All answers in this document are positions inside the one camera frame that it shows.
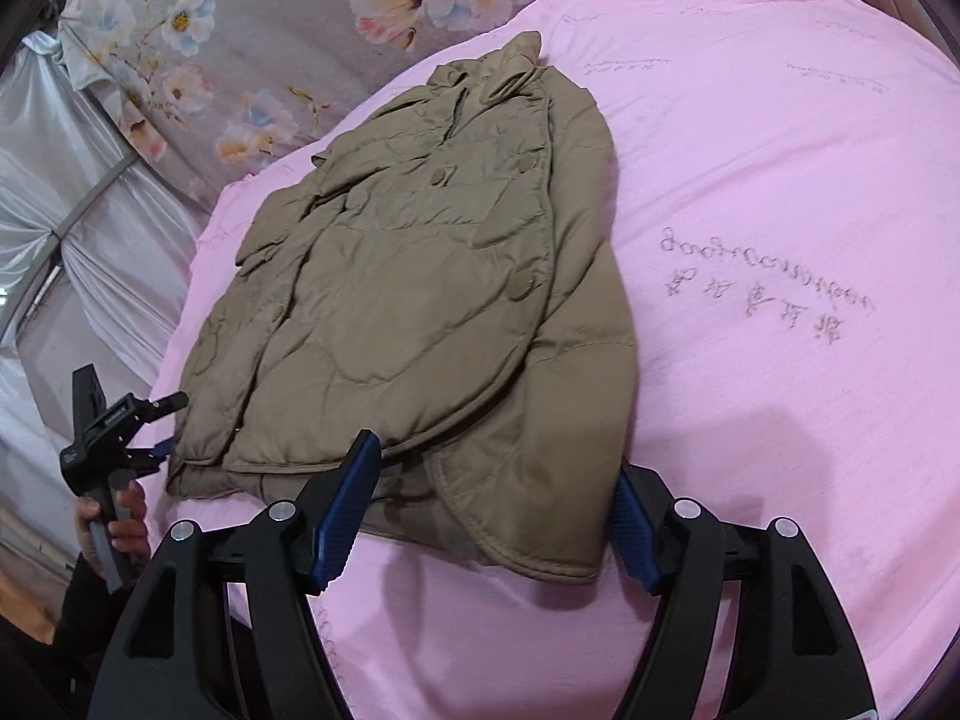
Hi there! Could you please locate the olive quilted jacket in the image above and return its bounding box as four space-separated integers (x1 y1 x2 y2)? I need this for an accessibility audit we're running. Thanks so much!
165 30 638 584

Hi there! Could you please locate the person's left forearm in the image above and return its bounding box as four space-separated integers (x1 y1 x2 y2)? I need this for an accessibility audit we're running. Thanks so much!
51 553 155 653

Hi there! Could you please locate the grey metal pole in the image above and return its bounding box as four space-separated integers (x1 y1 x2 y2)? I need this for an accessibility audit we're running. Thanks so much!
0 154 142 338

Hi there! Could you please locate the grey floral cloth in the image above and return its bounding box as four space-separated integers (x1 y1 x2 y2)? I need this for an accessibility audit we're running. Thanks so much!
56 0 826 205

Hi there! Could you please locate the person's left hand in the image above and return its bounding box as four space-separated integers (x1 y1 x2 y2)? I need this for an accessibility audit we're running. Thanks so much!
73 480 151 580

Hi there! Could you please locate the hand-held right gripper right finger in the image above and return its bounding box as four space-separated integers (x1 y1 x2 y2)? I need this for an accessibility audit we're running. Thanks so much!
611 463 880 720

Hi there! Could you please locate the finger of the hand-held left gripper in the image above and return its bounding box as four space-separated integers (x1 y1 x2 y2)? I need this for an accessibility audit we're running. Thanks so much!
124 441 178 478
129 390 191 428

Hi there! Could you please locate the pink bed sheet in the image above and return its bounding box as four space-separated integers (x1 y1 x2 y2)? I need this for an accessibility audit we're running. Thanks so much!
146 0 960 720

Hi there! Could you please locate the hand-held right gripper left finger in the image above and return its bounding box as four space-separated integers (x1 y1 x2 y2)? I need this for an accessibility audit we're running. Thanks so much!
88 429 383 720

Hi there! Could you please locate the white satin curtain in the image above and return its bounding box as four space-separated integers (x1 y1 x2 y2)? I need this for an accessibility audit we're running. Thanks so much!
0 28 220 541

